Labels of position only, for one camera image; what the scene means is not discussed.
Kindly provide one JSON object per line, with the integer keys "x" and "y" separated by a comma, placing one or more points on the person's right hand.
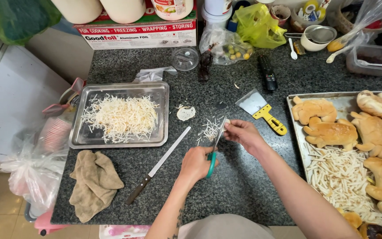
{"x": 247, "y": 136}

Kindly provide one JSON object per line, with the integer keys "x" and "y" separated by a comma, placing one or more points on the person's left hand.
{"x": 192, "y": 166}

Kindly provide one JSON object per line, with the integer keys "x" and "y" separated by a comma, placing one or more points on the white bread piece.
{"x": 227, "y": 125}

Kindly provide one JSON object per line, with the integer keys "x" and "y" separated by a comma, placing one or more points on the small pile of bread strips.
{"x": 209, "y": 130}

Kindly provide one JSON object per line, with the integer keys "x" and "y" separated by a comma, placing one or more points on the round bread crust piece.
{"x": 185, "y": 113}

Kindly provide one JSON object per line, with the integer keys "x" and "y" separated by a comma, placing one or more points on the black remote control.
{"x": 268, "y": 71}

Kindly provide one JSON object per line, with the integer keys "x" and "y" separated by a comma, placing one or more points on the person's beige clothing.
{"x": 224, "y": 227}

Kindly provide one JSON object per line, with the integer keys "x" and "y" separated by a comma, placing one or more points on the small bag of dark pods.
{"x": 206, "y": 64}

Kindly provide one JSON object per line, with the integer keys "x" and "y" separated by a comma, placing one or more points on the batch of golden bread rolls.
{"x": 332, "y": 132}

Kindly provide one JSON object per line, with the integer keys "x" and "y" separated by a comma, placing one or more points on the heap of shredded bread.
{"x": 121, "y": 118}

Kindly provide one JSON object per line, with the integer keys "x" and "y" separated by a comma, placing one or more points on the clear bag of green olives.
{"x": 234, "y": 49}

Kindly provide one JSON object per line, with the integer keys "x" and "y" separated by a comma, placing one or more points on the small white plastic spoon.
{"x": 292, "y": 51}

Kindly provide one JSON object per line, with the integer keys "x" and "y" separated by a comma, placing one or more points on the clear round plastic lid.
{"x": 185, "y": 59}

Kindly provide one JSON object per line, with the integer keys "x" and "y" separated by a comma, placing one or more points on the crumpled clear plastic wrapper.
{"x": 151, "y": 75}

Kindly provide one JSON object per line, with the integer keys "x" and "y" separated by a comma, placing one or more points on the brown cloth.
{"x": 93, "y": 184}

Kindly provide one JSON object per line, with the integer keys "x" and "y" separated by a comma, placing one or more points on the small yellow packet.
{"x": 299, "y": 48}

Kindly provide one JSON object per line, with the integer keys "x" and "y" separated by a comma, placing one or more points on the large baking tray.
{"x": 345, "y": 104}

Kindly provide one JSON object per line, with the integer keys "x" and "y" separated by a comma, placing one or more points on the heap of thick bread strips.
{"x": 342, "y": 179}

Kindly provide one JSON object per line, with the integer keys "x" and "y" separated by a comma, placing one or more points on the yellow-green plastic bag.
{"x": 260, "y": 28}

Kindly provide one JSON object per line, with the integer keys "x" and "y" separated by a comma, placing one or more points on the white bowl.
{"x": 310, "y": 45}

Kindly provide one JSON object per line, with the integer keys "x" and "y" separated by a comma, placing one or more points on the small steel tray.
{"x": 85, "y": 136}

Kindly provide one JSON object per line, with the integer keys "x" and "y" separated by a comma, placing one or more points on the long white plastic spoon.
{"x": 338, "y": 53}

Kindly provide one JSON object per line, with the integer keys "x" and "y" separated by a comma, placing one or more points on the white plastic tub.
{"x": 216, "y": 16}

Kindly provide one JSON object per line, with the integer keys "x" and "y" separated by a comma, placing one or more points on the brown-stained paper cup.
{"x": 280, "y": 15}

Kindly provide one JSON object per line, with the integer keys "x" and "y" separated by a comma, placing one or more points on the metal mesh strainer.
{"x": 320, "y": 34}

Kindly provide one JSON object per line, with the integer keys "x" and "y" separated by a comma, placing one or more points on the tub of assorted utensils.
{"x": 310, "y": 15}

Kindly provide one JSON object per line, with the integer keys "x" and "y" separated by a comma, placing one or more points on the stack of pink cups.
{"x": 56, "y": 131}

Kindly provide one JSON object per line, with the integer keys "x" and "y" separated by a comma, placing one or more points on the pink clip holder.
{"x": 68, "y": 99}

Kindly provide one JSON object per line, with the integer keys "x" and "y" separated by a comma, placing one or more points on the aluminium foil box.
{"x": 138, "y": 35}

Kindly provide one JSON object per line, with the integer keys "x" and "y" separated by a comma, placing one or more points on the clear plastic food container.
{"x": 373, "y": 59}

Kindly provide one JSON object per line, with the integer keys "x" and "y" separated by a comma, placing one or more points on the white jar with label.
{"x": 172, "y": 8}

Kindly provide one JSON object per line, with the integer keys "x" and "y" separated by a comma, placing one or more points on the pink plastic stool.
{"x": 46, "y": 225}

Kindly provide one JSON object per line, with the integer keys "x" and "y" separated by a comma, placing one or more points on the white translucent plastic bag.
{"x": 33, "y": 172}

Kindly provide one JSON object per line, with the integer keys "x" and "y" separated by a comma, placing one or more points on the cream plastic jar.
{"x": 78, "y": 10}
{"x": 123, "y": 10}

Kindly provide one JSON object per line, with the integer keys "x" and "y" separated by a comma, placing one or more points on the large clear plastic bag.
{"x": 373, "y": 16}

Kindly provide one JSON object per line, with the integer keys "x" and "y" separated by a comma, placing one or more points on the white cabinet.
{"x": 15, "y": 99}

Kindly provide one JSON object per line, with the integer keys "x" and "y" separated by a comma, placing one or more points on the green plastic bag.
{"x": 15, "y": 18}

